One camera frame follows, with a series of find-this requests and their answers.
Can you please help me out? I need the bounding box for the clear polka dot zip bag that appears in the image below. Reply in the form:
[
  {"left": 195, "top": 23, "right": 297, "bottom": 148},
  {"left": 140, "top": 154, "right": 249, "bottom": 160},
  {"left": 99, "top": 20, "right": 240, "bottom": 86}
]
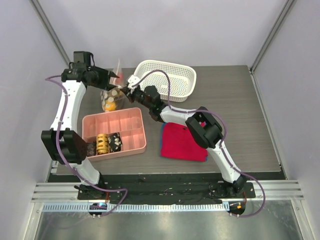
[{"left": 100, "top": 59, "right": 128, "bottom": 111}]

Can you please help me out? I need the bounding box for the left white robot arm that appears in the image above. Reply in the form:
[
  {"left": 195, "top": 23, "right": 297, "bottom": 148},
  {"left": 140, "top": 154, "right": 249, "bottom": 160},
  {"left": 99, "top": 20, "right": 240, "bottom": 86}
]
[{"left": 41, "top": 63, "right": 118, "bottom": 200}]

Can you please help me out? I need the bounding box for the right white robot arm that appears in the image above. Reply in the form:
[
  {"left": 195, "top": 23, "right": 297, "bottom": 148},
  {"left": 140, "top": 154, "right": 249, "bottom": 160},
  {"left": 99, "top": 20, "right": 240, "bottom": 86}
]
[{"left": 120, "top": 85, "right": 247, "bottom": 198}]

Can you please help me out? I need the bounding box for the yellow fake fruit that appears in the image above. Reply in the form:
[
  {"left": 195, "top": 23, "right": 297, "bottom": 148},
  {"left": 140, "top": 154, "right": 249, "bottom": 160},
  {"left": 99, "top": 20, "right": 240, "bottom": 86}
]
[{"left": 102, "top": 99, "right": 117, "bottom": 112}]

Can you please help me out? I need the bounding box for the blue folded cloth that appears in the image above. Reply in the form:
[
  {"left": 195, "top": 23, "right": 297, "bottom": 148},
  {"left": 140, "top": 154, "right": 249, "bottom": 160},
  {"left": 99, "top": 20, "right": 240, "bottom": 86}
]
[{"left": 159, "top": 122, "right": 209, "bottom": 163}]

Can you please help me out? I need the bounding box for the pink divided organizer tray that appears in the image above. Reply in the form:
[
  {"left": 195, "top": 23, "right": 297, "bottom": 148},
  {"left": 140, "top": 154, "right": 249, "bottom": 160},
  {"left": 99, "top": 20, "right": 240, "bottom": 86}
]
[{"left": 82, "top": 107, "right": 147, "bottom": 162}]

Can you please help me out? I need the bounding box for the white perforated plastic basket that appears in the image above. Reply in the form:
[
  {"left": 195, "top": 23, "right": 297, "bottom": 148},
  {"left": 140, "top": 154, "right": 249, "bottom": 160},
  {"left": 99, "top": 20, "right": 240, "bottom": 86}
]
[{"left": 133, "top": 59, "right": 197, "bottom": 103}]

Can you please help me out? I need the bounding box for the black white patterned sock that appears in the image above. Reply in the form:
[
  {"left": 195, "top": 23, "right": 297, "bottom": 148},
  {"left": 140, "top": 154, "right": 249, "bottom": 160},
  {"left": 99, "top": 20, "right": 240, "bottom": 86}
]
[{"left": 107, "top": 132, "right": 123, "bottom": 153}]

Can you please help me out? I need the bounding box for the yellow patterned rolled sock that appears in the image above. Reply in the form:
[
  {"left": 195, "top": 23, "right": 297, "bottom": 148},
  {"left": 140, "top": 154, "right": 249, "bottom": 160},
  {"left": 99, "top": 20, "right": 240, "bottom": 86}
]
[{"left": 96, "top": 133, "right": 109, "bottom": 155}]

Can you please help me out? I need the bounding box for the brown patterned rolled sock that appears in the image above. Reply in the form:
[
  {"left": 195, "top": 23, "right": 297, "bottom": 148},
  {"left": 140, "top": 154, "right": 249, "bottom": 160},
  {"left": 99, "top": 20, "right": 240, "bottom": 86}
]
[{"left": 86, "top": 141, "right": 97, "bottom": 157}]

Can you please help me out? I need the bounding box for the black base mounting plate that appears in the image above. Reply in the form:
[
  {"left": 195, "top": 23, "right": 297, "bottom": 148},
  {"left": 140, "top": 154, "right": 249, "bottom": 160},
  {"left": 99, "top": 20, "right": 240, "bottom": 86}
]
[{"left": 47, "top": 172, "right": 287, "bottom": 206}]

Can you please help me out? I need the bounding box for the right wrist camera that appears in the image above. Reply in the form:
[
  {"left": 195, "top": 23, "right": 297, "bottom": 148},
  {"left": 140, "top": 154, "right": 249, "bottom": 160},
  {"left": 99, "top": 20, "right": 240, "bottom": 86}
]
[{"left": 127, "top": 74, "right": 141, "bottom": 90}]

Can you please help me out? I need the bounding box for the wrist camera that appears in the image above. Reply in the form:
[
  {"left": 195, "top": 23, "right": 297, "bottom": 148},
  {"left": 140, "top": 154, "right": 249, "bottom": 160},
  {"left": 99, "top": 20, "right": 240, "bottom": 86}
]
[
  {"left": 73, "top": 51, "right": 95, "bottom": 66},
  {"left": 127, "top": 74, "right": 141, "bottom": 90}
]

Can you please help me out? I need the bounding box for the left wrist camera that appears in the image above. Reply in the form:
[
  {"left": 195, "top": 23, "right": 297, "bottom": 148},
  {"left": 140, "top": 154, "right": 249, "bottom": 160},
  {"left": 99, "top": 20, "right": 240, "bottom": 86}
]
[{"left": 73, "top": 51, "right": 95, "bottom": 66}]

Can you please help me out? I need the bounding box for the left aluminium frame post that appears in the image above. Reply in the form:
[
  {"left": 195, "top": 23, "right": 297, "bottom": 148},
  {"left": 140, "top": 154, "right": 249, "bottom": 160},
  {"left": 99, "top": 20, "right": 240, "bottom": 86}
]
[{"left": 29, "top": 0, "right": 71, "bottom": 67}]

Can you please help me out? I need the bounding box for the aluminium frame post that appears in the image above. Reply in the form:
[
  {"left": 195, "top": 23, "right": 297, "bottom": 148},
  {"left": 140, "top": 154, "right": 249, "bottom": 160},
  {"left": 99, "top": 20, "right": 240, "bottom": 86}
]
[
  {"left": 29, "top": 0, "right": 71, "bottom": 67},
  {"left": 249, "top": 0, "right": 297, "bottom": 75}
]

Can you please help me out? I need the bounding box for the slotted white cable duct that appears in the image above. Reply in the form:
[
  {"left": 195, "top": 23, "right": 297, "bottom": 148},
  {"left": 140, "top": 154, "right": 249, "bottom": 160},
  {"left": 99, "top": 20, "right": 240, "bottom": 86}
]
[{"left": 42, "top": 202, "right": 230, "bottom": 213}]

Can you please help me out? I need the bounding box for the right aluminium frame post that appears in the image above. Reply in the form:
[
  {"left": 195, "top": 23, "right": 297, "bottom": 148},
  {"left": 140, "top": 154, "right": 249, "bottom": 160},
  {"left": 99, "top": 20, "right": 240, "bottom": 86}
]
[{"left": 249, "top": 0, "right": 297, "bottom": 75}]

